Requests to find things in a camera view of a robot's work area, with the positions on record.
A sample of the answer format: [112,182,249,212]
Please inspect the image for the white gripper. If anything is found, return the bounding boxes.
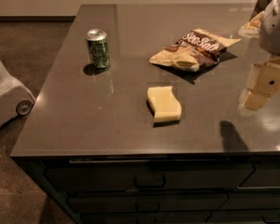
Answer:
[238,11,280,111]

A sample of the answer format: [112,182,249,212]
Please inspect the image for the brown sea salt chip bag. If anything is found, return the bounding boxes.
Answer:
[149,29,239,72]

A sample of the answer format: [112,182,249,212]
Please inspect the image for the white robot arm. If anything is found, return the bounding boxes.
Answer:
[238,0,280,117]

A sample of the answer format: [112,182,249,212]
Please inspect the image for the white robot base with wheel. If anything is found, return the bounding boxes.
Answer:
[0,60,35,128]

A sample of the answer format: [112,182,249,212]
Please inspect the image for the yellow sponge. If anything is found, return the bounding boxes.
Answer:
[147,86,182,123]

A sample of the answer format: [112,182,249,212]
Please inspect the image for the green soda can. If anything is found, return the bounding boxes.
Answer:
[86,29,110,70]

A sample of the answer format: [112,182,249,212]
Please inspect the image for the dark drawer cabinet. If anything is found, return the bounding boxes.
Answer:
[13,157,280,224]

